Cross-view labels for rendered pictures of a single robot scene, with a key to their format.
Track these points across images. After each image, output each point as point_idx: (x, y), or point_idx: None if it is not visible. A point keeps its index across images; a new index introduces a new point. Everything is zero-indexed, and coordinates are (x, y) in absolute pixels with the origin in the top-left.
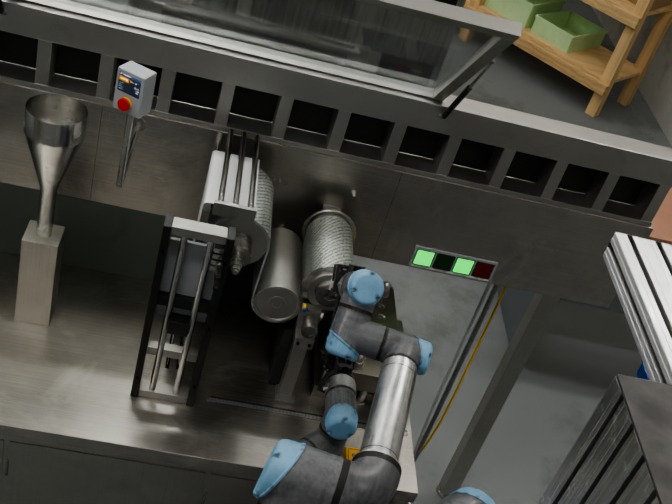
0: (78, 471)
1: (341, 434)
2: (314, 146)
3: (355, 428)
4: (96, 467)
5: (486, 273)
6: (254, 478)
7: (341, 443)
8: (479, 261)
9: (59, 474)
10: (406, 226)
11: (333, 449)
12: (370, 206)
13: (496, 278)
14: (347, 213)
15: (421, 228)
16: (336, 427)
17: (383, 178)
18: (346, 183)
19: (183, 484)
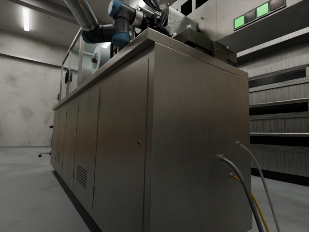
0: (84, 104)
1: (110, 9)
2: (188, 14)
3: (113, 1)
4: (86, 100)
5: (279, 2)
6: (108, 80)
7: (116, 21)
8: (271, 0)
9: (82, 108)
10: (226, 14)
11: (112, 25)
12: (209, 19)
13: (290, 1)
14: (203, 28)
15: (232, 10)
16: (109, 7)
17: (210, 4)
18: (199, 17)
19: (96, 97)
